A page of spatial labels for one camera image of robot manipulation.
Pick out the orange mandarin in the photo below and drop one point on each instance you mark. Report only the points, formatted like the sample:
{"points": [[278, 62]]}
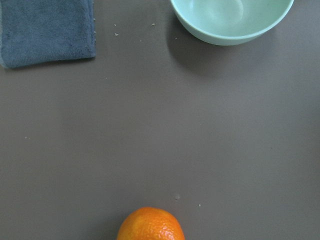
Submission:
{"points": [[150, 223]]}

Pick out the grey folded cloth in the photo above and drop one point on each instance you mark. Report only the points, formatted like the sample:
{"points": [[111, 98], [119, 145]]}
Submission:
{"points": [[39, 31]]}

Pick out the mint green bowl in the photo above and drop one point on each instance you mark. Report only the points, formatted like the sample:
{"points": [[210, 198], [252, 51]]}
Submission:
{"points": [[230, 22]]}

